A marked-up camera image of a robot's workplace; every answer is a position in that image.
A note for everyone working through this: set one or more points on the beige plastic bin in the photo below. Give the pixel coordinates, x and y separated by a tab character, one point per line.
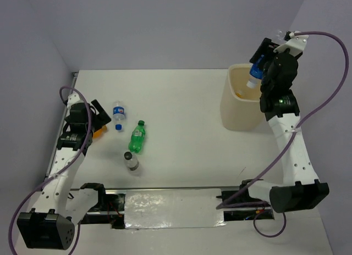
239	114

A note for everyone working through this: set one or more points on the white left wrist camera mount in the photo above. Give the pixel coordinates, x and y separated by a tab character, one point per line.
73	98

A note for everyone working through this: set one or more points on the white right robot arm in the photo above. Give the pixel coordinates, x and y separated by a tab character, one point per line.
301	188

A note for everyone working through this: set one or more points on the small bottle yellow cap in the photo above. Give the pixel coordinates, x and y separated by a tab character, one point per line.
240	93

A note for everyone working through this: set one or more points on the clear Pepsi-label bottle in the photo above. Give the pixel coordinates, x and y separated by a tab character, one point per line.
118	114

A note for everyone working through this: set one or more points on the clear bottle blue label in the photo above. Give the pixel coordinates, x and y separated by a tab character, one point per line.
256	70

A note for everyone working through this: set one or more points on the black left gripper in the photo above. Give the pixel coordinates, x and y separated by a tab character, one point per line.
102	116

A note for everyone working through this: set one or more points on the green soda bottle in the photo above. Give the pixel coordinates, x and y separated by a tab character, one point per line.
137	138

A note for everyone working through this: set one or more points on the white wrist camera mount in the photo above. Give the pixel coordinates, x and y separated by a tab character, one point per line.
73	98
294	44

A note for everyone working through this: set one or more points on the metal rail with electronics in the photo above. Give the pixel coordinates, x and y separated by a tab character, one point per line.
111	212

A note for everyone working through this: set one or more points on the silver foil sheet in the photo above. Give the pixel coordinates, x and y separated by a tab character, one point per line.
172	209

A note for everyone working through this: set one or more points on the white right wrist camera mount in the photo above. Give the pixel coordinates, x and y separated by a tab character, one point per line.
294	44

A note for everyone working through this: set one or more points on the clear bottle black cap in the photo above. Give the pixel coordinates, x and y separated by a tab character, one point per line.
131	162

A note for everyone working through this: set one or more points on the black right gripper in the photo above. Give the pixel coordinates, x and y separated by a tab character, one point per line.
266	48

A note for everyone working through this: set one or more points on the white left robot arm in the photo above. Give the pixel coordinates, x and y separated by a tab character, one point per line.
51	222

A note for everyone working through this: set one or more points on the orange juice bottle lying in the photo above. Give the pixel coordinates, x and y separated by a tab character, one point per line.
100	132

